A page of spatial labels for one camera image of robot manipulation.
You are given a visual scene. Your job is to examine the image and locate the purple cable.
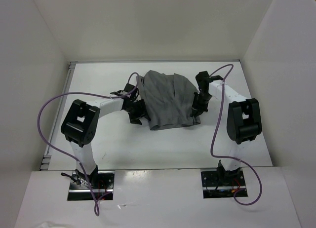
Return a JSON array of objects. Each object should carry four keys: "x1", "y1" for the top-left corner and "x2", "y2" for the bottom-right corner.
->
[
  {"x1": 209, "y1": 64, "x2": 263, "y2": 206},
  {"x1": 37, "y1": 72, "x2": 141, "y2": 217}
]

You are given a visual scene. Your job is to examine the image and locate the grey pleated skirt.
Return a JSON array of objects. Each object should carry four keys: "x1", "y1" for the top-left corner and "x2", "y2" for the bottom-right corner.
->
[{"x1": 137, "y1": 70, "x2": 201, "y2": 131}]

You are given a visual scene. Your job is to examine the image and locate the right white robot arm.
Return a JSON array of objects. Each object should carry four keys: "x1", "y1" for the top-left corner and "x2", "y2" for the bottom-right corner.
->
[{"x1": 191, "y1": 71, "x2": 262, "y2": 185}]

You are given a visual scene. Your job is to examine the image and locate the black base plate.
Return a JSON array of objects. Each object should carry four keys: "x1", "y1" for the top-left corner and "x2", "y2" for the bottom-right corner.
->
[
  {"x1": 200, "y1": 169, "x2": 248, "y2": 199},
  {"x1": 63, "y1": 171, "x2": 115, "y2": 201}
]

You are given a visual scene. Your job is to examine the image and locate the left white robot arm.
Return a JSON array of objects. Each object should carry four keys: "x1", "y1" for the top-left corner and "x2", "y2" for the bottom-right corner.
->
[{"x1": 61, "y1": 83, "x2": 150, "y2": 189}]

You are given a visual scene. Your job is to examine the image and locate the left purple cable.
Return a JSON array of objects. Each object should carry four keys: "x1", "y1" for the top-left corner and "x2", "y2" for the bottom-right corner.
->
[{"x1": 37, "y1": 72, "x2": 141, "y2": 217}]

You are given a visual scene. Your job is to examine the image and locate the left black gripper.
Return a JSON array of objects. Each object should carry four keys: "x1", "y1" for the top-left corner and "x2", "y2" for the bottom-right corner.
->
[{"x1": 124, "y1": 99, "x2": 150, "y2": 125}]

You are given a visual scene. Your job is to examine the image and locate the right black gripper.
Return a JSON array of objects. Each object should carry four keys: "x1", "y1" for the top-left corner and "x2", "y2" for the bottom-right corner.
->
[{"x1": 192, "y1": 92, "x2": 213, "y2": 118}]

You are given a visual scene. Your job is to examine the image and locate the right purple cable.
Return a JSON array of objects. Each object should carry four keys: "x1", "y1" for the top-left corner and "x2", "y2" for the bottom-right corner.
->
[{"x1": 209, "y1": 64, "x2": 263, "y2": 206}]

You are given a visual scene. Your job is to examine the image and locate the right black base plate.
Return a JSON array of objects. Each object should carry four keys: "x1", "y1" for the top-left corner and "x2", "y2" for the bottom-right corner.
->
[{"x1": 200, "y1": 169, "x2": 248, "y2": 199}]

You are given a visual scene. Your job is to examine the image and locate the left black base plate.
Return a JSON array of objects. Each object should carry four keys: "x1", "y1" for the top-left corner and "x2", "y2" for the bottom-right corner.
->
[{"x1": 63, "y1": 171, "x2": 115, "y2": 201}]

